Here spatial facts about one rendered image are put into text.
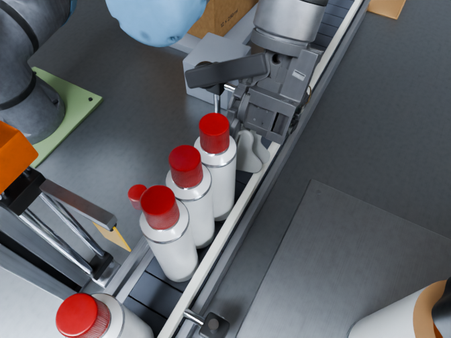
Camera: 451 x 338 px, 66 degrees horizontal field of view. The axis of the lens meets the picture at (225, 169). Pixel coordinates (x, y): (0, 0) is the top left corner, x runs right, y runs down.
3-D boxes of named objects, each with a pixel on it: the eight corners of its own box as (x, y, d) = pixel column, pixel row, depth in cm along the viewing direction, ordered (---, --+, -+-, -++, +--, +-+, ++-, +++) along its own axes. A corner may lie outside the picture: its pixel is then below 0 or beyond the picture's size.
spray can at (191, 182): (202, 257, 50) (190, 188, 33) (173, 238, 52) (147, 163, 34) (221, 228, 53) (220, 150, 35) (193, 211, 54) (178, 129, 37)
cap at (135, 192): (154, 206, 60) (149, 197, 57) (134, 212, 59) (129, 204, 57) (148, 190, 62) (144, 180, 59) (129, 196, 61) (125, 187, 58)
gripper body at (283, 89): (278, 151, 43) (315, 53, 37) (218, 125, 45) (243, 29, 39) (294, 133, 49) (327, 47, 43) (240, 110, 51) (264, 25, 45)
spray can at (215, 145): (224, 228, 53) (223, 150, 35) (194, 213, 54) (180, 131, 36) (239, 201, 55) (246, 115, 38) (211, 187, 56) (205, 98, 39)
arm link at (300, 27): (252, -14, 37) (275, -11, 44) (241, 30, 39) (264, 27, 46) (319, 7, 35) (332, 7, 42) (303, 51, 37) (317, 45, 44)
